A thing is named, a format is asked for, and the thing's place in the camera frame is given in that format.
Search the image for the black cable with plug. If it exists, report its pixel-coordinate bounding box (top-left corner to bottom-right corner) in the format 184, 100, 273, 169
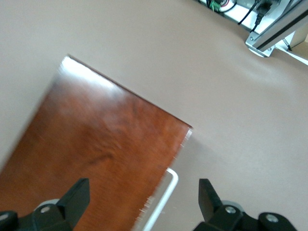
249, 0, 271, 32
237, 0, 259, 26

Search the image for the aluminium camera stand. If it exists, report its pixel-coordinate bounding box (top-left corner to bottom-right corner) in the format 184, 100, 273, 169
244, 0, 308, 59

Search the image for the light wooden drawer white handle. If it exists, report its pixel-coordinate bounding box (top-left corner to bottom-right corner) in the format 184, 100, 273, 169
133, 127, 194, 231

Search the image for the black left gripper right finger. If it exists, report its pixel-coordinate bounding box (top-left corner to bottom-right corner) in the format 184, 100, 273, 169
193, 179, 259, 231

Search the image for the green terminal connector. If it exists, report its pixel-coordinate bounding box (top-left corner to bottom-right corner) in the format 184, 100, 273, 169
208, 0, 222, 12

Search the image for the white cable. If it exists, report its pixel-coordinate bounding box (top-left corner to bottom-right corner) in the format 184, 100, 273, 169
216, 0, 239, 13

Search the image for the brown table cloth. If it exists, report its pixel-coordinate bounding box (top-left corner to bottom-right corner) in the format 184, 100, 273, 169
0, 0, 308, 231

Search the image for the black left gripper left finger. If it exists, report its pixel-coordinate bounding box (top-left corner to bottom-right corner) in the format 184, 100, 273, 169
19, 178, 91, 231

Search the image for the dark red wooden cabinet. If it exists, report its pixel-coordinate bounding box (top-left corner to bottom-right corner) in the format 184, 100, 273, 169
0, 54, 194, 231

